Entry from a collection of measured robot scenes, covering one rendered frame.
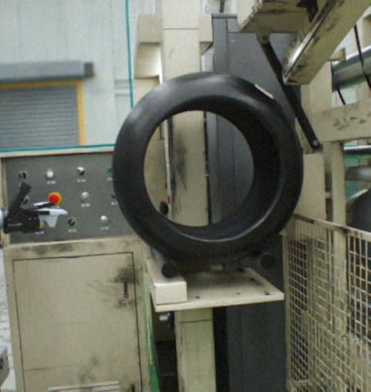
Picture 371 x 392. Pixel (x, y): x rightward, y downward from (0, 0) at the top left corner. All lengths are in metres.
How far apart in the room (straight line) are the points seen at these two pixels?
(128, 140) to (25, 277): 0.89
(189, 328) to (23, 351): 0.71
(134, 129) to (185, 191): 0.45
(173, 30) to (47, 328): 1.24
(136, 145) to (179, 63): 0.50
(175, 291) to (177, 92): 0.54
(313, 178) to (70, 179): 0.95
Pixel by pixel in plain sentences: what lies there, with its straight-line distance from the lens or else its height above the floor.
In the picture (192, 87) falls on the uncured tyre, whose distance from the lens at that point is 1.31.
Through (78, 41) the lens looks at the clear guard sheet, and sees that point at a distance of 1.99.
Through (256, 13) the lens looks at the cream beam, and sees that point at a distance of 1.55.
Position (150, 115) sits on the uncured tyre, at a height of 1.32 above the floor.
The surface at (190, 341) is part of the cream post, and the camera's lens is 1.77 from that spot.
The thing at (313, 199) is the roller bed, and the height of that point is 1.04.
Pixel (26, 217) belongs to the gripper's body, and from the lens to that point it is 1.62.
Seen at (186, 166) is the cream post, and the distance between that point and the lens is 1.66.
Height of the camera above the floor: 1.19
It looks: 4 degrees down
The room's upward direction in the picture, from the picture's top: 3 degrees counter-clockwise
